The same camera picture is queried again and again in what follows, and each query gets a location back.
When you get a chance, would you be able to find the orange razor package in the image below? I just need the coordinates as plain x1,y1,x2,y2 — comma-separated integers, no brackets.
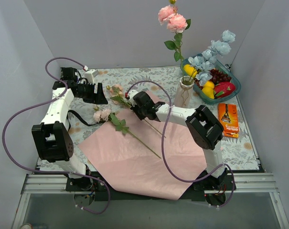
218,103,239,138

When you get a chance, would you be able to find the yellow mango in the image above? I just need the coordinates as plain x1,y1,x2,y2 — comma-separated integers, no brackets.
183,64,198,79

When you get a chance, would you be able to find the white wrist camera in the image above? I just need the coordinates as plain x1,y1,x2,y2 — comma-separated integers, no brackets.
84,69,99,84
125,90,138,107

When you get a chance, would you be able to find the yellow lemon upper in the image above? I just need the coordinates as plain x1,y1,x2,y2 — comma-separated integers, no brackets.
203,81,215,89

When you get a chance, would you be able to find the floral tablecloth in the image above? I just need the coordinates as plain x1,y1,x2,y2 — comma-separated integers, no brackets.
69,66,260,172

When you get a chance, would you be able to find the red dragon fruit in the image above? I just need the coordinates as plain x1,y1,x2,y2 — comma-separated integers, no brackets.
214,82,236,98

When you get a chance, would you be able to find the yellow lemon lower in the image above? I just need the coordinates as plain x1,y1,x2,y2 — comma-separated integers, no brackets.
202,86,214,99

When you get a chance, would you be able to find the purple pink wrapping paper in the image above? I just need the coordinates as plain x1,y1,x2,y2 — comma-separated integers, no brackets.
78,109,207,200

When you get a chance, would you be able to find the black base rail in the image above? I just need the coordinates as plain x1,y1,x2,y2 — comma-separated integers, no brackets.
65,169,236,204

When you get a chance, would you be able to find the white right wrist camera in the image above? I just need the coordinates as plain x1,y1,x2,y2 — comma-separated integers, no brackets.
125,90,138,107

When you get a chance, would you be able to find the white ribbed ceramic vase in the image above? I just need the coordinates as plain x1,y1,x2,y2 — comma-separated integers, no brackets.
174,76,194,108

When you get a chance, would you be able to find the yellow lemon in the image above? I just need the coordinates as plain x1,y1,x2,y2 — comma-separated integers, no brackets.
202,86,214,99
203,81,215,89

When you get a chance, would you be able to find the blue hydrangea stem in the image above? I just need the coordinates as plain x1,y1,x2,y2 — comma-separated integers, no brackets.
188,30,236,86

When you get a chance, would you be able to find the pink rose stem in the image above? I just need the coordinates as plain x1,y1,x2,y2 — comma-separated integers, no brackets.
93,107,161,159
106,83,167,138
158,0,191,67

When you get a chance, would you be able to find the dark red grape bunch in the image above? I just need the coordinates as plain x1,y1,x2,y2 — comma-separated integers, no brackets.
210,69,232,85

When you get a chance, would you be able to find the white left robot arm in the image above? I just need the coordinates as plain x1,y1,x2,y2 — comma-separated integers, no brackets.
32,68,108,191

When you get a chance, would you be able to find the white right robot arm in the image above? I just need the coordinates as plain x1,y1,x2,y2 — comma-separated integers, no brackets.
125,90,227,190

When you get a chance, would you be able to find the teal plastic fruit basket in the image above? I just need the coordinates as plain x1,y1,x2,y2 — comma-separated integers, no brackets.
193,60,241,104

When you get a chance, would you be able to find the black gold-lettered ribbon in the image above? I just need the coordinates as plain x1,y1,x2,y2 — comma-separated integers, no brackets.
66,110,97,130

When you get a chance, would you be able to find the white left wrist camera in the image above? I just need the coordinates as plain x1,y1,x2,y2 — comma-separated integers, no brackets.
84,69,99,84

